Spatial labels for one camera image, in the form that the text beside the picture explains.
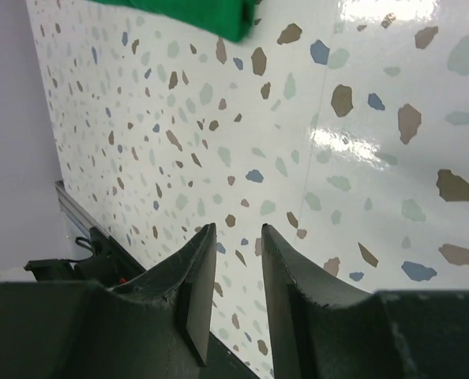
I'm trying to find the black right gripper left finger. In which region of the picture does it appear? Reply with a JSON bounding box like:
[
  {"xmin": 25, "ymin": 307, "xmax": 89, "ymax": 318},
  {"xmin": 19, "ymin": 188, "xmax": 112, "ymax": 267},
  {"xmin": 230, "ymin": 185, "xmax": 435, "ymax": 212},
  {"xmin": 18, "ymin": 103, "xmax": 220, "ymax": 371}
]
[{"xmin": 0, "ymin": 224, "xmax": 216, "ymax": 378}]

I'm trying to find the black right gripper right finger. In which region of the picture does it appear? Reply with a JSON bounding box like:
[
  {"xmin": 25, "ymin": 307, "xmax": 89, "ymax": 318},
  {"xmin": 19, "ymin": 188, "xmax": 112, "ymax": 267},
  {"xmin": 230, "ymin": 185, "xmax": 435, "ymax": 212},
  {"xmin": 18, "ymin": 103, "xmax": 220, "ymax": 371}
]
[{"xmin": 261, "ymin": 224, "xmax": 469, "ymax": 378}]

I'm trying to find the green t shirt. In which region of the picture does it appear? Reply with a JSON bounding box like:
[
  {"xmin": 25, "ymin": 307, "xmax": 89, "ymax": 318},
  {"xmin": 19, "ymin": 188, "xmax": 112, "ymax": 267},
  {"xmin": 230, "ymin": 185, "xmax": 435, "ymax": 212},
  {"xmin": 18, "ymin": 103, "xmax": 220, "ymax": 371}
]
[{"xmin": 96, "ymin": 0, "xmax": 257, "ymax": 43}]

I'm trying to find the aluminium frame rail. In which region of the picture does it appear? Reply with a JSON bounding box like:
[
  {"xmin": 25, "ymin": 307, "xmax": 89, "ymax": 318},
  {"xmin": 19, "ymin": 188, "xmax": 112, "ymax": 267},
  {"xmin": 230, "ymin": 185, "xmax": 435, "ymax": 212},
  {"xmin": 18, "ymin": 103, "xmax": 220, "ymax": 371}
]
[{"xmin": 54, "ymin": 179, "xmax": 148, "ymax": 273}]

